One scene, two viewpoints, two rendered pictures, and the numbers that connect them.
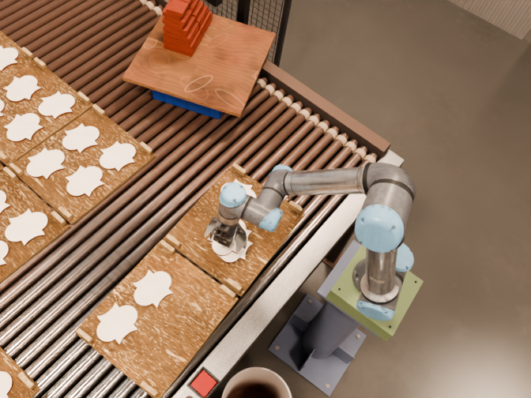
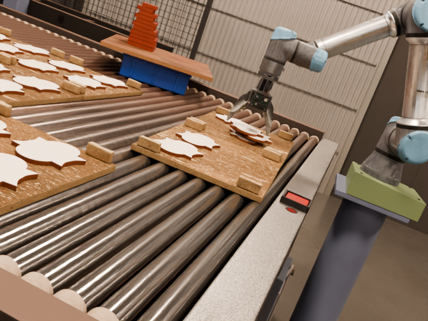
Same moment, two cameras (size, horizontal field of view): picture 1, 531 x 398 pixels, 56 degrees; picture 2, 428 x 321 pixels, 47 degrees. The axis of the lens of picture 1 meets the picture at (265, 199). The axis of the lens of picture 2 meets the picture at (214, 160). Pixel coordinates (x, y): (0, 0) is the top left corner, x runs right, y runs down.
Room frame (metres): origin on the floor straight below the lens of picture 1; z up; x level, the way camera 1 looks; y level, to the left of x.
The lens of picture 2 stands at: (-0.85, 0.58, 1.29)
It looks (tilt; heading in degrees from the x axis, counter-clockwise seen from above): 16 degrees down; 346
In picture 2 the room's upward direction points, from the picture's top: 20 degrees clockwise
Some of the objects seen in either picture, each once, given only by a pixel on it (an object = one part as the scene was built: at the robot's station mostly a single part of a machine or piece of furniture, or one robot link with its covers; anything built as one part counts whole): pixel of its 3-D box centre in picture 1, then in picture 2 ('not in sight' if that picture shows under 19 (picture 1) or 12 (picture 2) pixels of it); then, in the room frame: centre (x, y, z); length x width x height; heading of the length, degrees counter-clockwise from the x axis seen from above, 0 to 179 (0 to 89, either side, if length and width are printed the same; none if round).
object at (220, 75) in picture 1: (203, 55); (160, 56); (1.53, 0.40, 1.03); 0.50 x 0.50 x 0.02; 85
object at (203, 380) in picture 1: (203, 384); (296, 201); (0.27, 0.05, 0.92); 0.06 x 0.06 x 0.01; 62
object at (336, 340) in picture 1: (337, 319); (326, 290); (0.74, -0.44, 0.44); 0.38 x 0.38 x 0.87; 66
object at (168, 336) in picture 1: (159, 314); (214, 156); (0.44, 0.25, 0.93); 0.41 x 0.35 x 0.02; 156
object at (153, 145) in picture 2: (84, 336); (149, 144); (0.32, 0.46, 0.95); 0.06 x 0.02 x 0.03; 66
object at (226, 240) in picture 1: (226, 226); (262, 91); (0.73, 0.10, 1.11); 0.09 x 0.08 x 0.12; 168
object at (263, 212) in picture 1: (264, 210); (307, 57); (0.73, 0.00, 1.27); 0.11 x 0.11 x 0.08; 78
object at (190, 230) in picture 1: (235, 226); (243, 135); (0.83, 0.08, 0.93); 0.41 x 0.35 x 0.02; 156
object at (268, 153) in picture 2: (227, 291); (271, 155); (0.57, 0.05, 0.95); 0.06 x 0.02 x 0.03; 66
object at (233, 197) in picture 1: (232, 200); (281, 46); (0.74, 0.09, 1.27); 0.09 x 0.08 x 0.11; 78
